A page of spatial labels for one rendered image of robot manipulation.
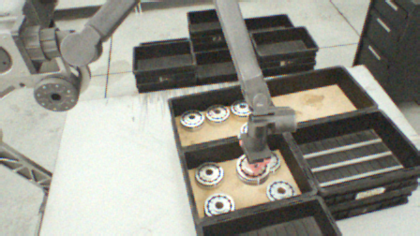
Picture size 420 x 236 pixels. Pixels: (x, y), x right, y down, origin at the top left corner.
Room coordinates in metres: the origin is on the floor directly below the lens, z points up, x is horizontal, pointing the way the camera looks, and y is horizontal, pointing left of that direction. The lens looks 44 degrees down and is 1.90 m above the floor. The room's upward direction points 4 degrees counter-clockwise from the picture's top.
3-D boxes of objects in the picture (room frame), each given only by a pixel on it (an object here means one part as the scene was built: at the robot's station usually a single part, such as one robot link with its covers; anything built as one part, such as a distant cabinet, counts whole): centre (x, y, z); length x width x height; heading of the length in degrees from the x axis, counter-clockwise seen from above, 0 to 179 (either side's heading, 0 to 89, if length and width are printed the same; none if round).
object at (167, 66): (1.98, 0.29, 0.37); 0.40 x 0.30 x 0.45; 95
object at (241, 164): (0.68, -0.12, 1.03); 0.10 x 0.10 x 0.01
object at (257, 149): (0.68, -0.12, 1.15); 0.10 x 0.07 x 0.07; 10
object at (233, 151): (0.74, -0.10, 0.87); 0.40 x 0.30 x 0.11; 101
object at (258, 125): (0.68, -0.13, 1.21); 0.07 x 0.06 x 0.07; 94
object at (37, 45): (0.76, 0.39, 1.45); 0.09 x 0.08 x 0.12; 6
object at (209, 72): (2.02, -0.11, 0.31); 0.40 x 0.30 x 0.34; 96
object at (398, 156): (0.82, -0.49, 0.87); 0.40 x 0.30 x 0.11; 101
